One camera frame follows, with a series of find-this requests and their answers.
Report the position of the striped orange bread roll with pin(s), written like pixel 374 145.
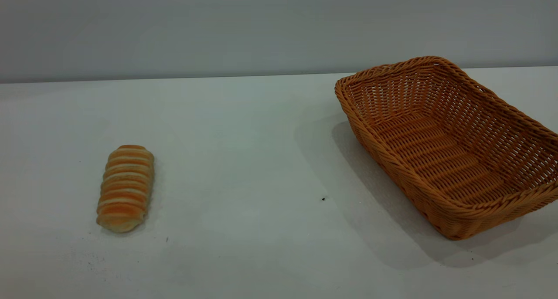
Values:
pixel 125 190

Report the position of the orange woven wicker basket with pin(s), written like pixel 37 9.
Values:
pixel 440 155

